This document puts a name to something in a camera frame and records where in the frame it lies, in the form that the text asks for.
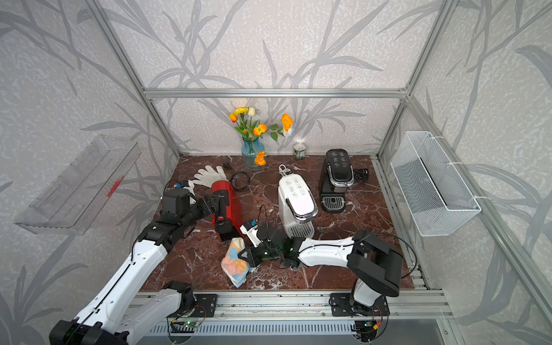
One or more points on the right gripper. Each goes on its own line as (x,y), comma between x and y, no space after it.
(249,252)

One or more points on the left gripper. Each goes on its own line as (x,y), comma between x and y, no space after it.
(207,201)

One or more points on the white coffee machine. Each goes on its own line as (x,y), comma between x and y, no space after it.
(297,206)

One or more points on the colourful striped cloth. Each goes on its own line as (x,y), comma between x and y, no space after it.
(235,268)

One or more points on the red coffee machine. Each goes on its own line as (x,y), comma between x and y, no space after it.
(229,217)

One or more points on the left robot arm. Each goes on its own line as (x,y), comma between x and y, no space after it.
(105,319)

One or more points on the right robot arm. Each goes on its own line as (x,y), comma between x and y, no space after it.
(376,263)

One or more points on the black coffee machine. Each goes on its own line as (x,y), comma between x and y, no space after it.
(336,177)

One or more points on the white work glove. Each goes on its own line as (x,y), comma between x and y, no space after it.
(205,177)

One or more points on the blue glass vase with flowers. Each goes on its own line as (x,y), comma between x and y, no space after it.
(252,132)

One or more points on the small green can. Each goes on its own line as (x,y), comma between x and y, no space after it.
(299,151)

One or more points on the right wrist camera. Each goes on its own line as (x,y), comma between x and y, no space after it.
(250,229)

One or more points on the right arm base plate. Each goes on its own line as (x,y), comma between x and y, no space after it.
(343,304)

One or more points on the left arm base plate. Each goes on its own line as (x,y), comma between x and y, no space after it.
(202,306)

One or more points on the clear plastic wall shelf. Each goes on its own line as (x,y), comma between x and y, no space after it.
(74,200)

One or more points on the white wire basket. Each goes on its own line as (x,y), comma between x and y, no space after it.
(438,198)

